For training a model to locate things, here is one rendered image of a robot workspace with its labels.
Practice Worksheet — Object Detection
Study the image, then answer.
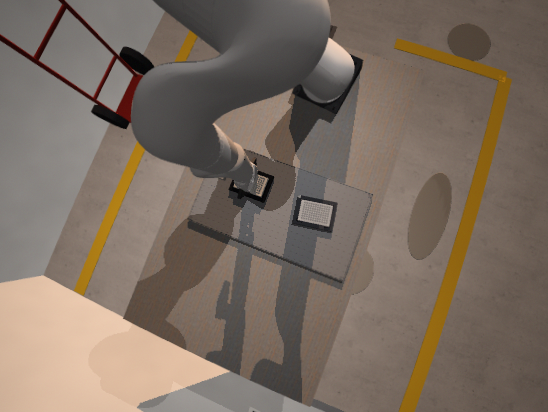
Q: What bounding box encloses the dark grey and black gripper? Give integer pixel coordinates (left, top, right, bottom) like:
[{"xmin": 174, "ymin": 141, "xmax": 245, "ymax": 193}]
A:
[{"xmin": 234, "ymin": 157, "xmax": 258, "ymax": 199}]

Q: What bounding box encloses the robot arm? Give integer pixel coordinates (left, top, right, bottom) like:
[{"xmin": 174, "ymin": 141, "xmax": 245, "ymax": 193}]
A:
[{"xmin": 131, "ymin": 0, "xmax": 355, "ymax": 184}]

